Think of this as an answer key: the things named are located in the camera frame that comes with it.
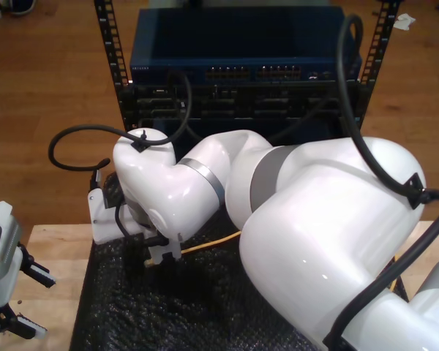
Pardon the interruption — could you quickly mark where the yellow network cable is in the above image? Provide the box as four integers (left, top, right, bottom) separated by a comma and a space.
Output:
144, 230, 399, 293

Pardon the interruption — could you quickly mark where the black bubble mat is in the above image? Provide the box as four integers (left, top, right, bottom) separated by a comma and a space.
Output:
71, 171, 410, 351

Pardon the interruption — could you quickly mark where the black rack server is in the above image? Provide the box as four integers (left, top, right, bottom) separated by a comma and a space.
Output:
119, 82, 367, 121

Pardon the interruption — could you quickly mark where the black shoe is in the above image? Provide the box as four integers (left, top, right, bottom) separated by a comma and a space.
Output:
10, 0, 37, 16

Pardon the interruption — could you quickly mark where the crumpled white paper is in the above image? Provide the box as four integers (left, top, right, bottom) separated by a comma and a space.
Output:
392, 12, 417, 32

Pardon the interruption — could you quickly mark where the black perforated rack post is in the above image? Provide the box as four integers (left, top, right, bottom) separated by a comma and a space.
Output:
350, 0, 402, 129
93, 0, 140, 135

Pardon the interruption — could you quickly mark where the blue network switch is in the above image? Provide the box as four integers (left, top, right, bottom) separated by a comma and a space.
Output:
129, 7, 363, 83

